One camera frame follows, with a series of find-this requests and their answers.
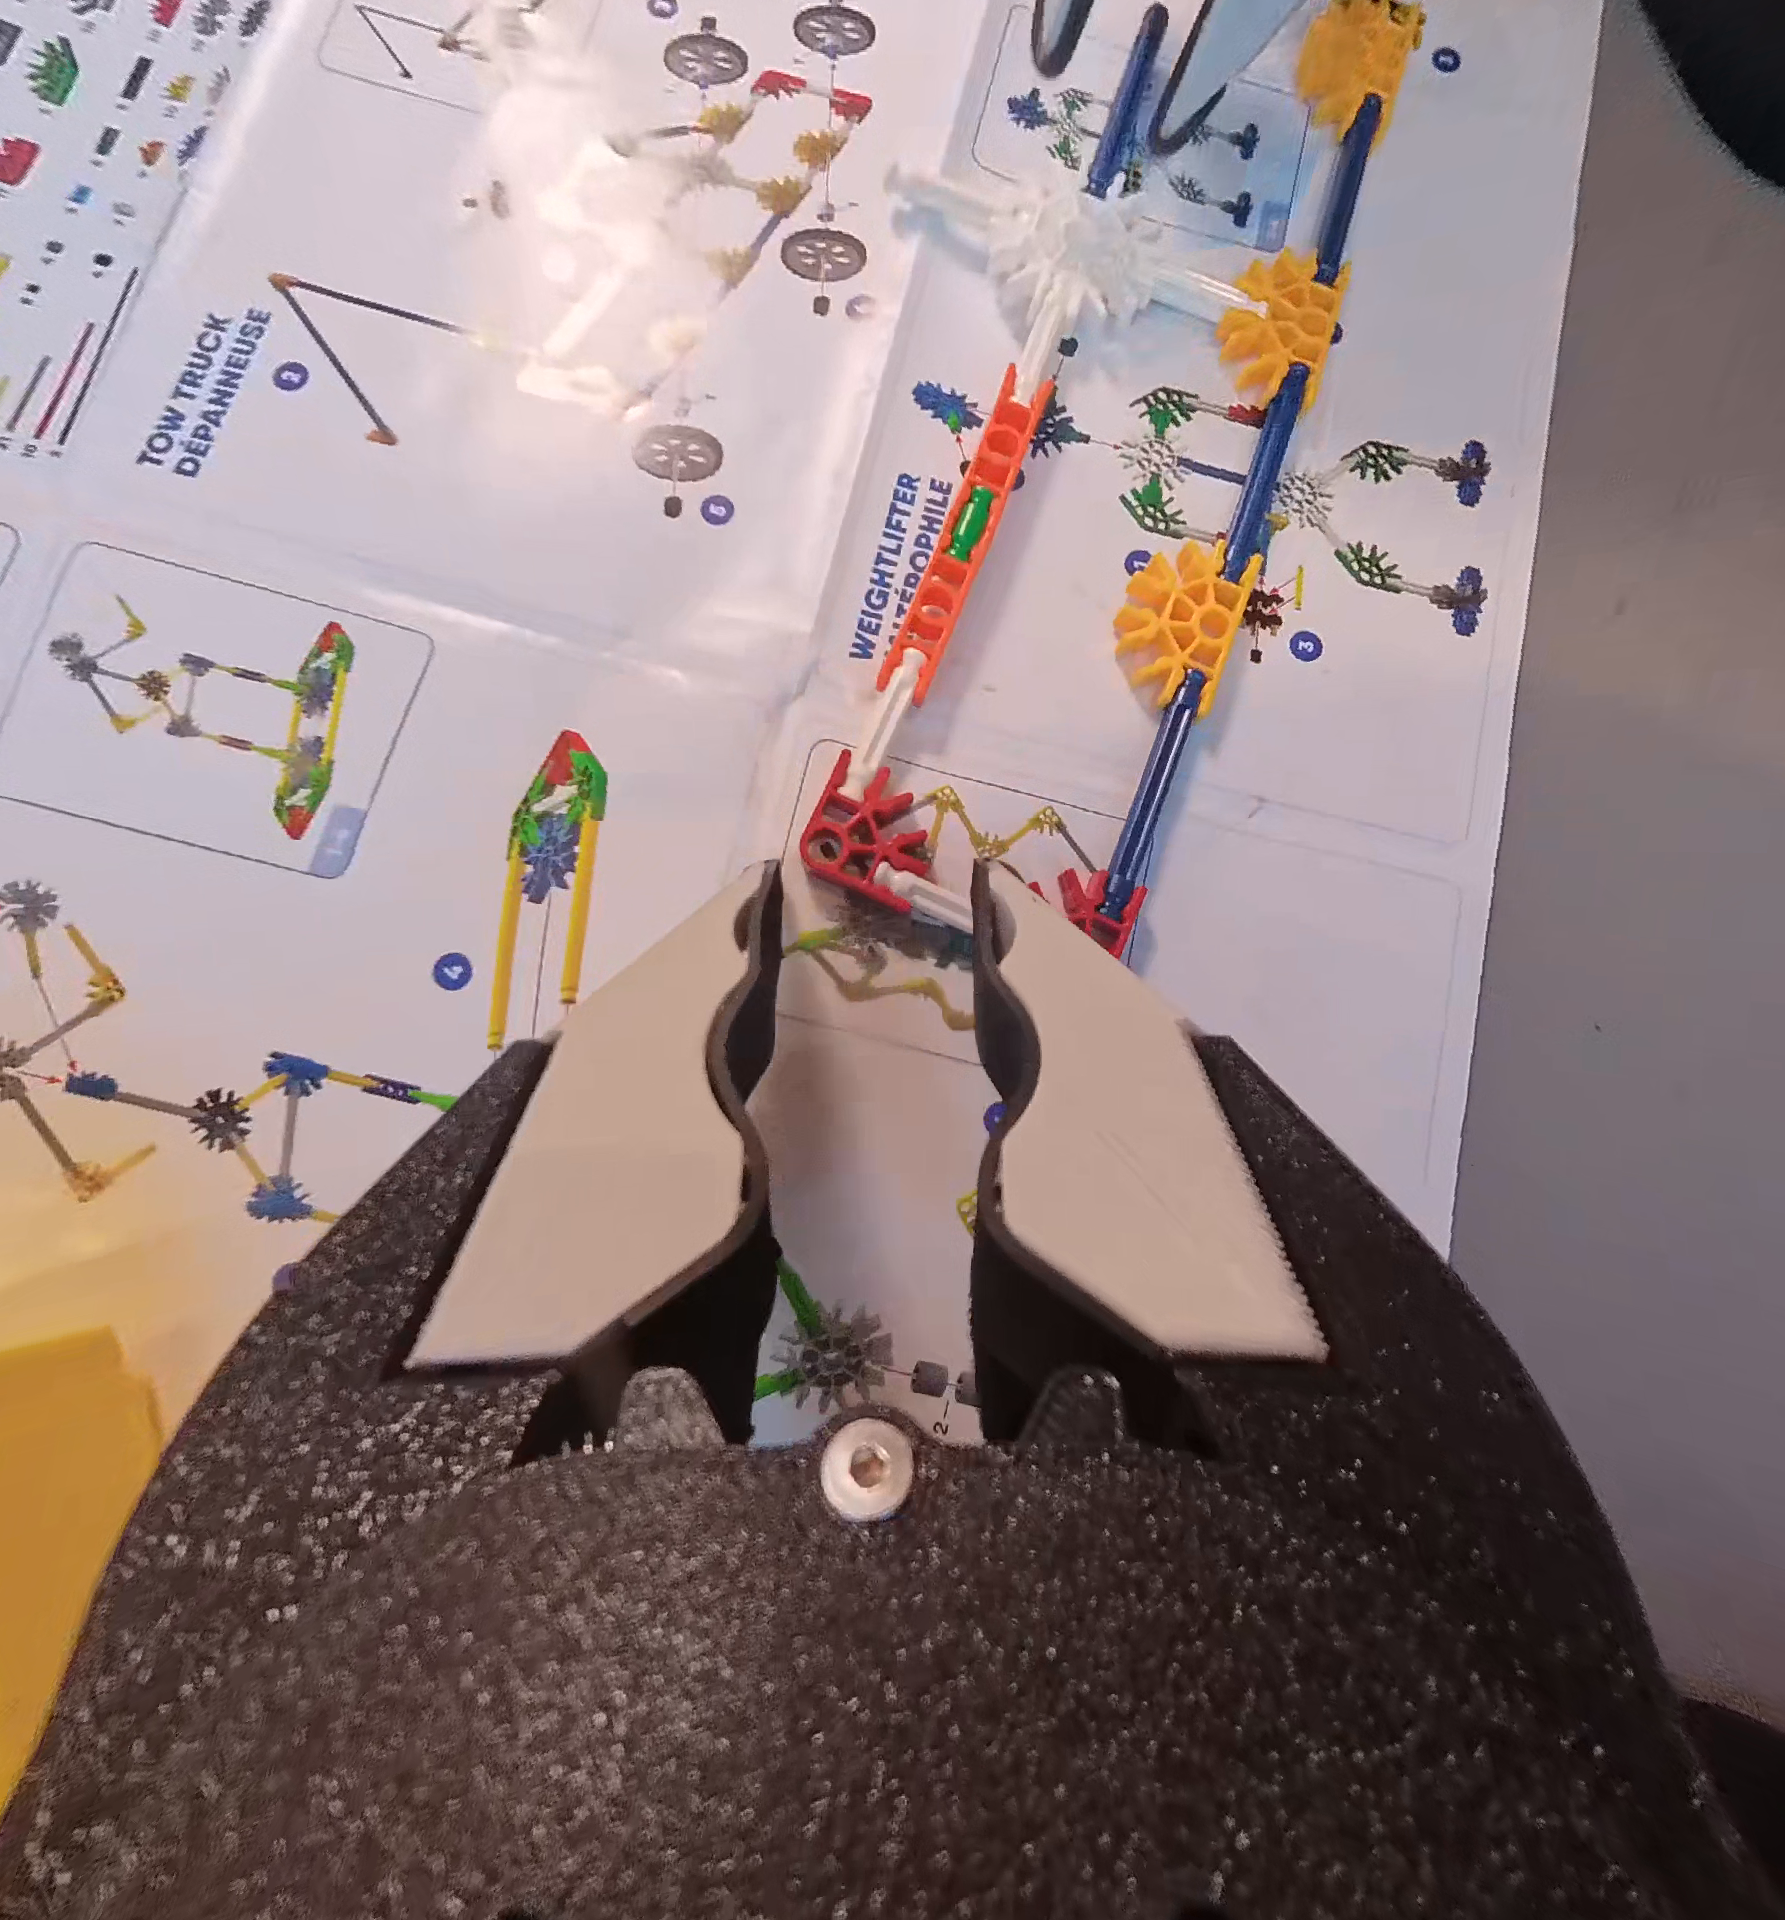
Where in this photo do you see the yellow plastic bin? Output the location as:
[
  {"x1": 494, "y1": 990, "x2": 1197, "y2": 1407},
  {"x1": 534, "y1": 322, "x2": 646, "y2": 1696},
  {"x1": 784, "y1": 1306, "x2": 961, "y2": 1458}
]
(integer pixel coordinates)
[{"x1": 0, "y1": 1320, "x2": 176, "y2": 1920}]

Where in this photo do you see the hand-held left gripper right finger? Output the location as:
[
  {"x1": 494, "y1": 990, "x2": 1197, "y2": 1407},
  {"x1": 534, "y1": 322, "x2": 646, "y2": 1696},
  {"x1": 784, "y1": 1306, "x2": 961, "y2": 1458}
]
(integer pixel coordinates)
[{"x1": 971, "y1": 861, "x2": 1333, "y2": 1440}]

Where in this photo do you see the white snowflake connector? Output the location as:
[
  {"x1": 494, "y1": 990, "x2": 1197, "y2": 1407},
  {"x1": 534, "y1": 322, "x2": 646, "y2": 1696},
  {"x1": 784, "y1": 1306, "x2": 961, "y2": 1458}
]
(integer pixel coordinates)
[{"x1": 983, "y1": 164, "x2": 1155, "y2": 333}]

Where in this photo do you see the orange toy bar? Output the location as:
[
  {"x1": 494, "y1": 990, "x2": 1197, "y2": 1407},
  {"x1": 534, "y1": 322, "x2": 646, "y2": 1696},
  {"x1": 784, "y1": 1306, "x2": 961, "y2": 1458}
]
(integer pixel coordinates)
[{"x1": 875, "y1": 360, "x2": 1062, "y2": 709}]

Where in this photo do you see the yellow toy connector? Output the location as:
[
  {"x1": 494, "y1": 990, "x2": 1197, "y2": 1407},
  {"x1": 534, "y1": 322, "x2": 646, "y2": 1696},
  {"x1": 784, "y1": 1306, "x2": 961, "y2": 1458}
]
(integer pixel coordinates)
[
  {"x1": 1223, "y1": 250, "x2": 1355, "y2": 389},
  {"x1": 1110, "y1": 536, "x2": 1267, "y2": 713},
  {"x1": 1292, "y1": 0, "x2": 1435, "y2": 136}
]

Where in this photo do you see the white instruction sheet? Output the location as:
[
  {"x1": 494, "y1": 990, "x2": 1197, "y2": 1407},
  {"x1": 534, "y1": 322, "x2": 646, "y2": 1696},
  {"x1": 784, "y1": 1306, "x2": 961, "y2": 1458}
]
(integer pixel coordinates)
[{"x1": 0, "y1": 0, "x2": 1616, "y2": 1452}]

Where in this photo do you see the blue toy rod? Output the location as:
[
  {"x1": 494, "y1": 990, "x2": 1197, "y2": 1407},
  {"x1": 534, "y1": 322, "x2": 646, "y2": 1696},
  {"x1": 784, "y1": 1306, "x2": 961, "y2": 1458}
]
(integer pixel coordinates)
[
  {"x1": 1306, "y1": 95, "x2": 1395, "y2": 279},
  {"x1": 1218, "y1": 360, "x2": 1319, "y2": 564},
  {"x1": 1087, "y1": 0, "x2": 1168, "y2": 205},
  {"x1": 1102, "y1": 685, "x2": 1208, "y2": 919}
]

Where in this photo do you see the red toy connector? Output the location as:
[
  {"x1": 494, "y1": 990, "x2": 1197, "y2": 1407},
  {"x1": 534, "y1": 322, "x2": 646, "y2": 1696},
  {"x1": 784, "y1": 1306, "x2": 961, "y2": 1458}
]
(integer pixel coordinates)
[
  {"x1": 1055, "y1": 863, "x2": 1155, "y2": 963},
  {"x1": 798, "y1": 752, "x2": 932, "y2": 919}
]

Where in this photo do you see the dark rounded object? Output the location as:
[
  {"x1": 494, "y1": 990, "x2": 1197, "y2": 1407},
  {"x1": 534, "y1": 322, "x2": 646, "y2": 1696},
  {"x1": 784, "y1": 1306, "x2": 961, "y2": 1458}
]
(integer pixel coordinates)
[
  {"x1": 1606, "y1": 0, "x2": 1785, "y2": 211},
  {"x1": 1679, "y1": 1688, "x2": 1785, "y2": 1920}
]

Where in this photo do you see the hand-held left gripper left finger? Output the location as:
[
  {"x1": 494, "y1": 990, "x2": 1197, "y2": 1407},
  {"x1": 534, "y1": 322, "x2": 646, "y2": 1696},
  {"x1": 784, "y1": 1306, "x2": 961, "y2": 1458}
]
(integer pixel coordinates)
[{"x1": 402, "y1": 861, "x2": 789, "y2": 1447}]

